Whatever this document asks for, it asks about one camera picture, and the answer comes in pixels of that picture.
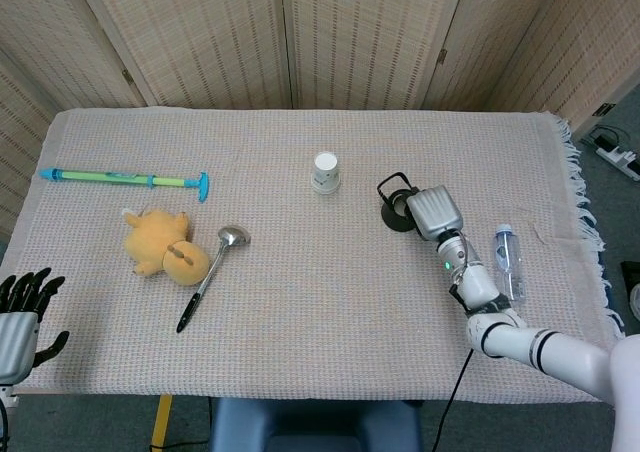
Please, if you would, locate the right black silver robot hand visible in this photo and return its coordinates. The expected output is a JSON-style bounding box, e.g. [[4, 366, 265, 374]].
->
[[405, 184, 465, 242]]

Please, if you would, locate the green blue water squirter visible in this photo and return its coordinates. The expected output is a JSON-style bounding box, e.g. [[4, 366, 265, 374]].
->
[[38, 167, 210, 204]]

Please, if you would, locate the white power strip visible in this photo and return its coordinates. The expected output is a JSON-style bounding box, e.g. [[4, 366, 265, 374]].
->
[[593, 136, 640, 182]]

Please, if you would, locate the yellow plush toy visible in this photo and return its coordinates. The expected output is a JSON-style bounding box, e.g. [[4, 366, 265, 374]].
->
[[122, 208, 211, 288]]

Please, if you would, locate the white paper cup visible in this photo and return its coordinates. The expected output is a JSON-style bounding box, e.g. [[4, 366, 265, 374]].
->
[[310, 152, 343, 195]]

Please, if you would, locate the black teapot with handle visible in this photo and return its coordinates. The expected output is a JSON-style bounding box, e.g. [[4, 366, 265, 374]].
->
[[376, 171, 421, 233]]

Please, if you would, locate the metal ladle black handle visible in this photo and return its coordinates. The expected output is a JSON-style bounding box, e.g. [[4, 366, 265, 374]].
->
[[175, 225, 252, 335]]

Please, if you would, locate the black box with white disc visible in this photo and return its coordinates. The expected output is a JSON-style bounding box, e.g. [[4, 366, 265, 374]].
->
[[619, 260, 640, 323]]

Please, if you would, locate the beige woven fringed tablecloth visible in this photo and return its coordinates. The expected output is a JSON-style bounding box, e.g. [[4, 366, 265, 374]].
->
[[0, 107, 626, 406]]

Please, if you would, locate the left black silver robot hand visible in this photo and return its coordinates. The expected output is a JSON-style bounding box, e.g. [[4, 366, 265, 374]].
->
[[0, 267, 71, 386]]

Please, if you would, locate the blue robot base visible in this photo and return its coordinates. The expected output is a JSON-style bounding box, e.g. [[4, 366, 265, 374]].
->
[[208, 396, 425, 452]]

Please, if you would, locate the woven folding screen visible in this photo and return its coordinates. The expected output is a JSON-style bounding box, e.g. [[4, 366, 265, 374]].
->
[[0, 0, 640, 246]]

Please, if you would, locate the clear plastic water bottle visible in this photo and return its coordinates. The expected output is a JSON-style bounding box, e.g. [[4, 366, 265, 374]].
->
[[493, 223, 527, 303]]

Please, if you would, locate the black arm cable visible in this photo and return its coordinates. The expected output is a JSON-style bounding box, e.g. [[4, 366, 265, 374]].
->
[[429, 346, 475, 452]]

